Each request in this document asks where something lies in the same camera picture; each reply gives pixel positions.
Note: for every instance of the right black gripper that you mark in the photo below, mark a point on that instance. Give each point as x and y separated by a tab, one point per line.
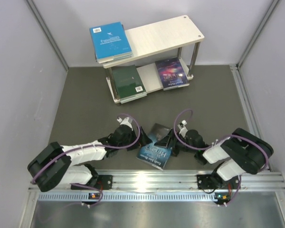
164	142

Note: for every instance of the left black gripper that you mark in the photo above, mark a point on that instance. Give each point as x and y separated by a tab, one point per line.
144	140

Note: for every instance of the dark blue Wuthering Heights book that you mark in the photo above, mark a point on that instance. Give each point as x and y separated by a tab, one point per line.
153	155

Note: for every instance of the pale grey-green book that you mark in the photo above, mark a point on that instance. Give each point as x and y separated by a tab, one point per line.
131	98

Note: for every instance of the dark green book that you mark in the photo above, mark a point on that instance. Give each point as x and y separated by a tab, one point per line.
128	82

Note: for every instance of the purple galaxy cover book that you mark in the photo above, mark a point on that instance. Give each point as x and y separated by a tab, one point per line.
171	73

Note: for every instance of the black glossy book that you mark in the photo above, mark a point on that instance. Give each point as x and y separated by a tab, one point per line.
107	40

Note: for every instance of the bright blue book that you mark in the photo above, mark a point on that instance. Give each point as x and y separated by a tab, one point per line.
126	48

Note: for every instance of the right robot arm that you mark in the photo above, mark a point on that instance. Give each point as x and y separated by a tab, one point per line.
241	152

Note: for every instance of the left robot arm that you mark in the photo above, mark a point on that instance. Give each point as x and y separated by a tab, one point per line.
57	164

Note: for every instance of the white two-tier shelf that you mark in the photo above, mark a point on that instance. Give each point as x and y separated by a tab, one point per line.
157	38

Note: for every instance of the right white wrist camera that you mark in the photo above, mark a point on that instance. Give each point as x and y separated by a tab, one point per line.
182	128

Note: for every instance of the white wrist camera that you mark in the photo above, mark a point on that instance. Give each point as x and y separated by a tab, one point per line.
182	128
127	121

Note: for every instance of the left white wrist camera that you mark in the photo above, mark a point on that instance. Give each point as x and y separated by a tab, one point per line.
127	121

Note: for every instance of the aluminium front rail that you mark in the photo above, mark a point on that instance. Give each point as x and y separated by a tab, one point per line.
186	180

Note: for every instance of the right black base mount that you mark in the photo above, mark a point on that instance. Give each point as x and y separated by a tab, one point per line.
209	183

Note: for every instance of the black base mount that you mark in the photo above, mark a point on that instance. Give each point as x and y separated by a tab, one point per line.
209	183
103	182

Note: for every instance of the slotted cable duct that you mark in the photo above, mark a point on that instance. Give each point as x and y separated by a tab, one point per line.
128	197

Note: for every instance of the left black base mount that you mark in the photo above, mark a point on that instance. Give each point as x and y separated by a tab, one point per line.
103	182

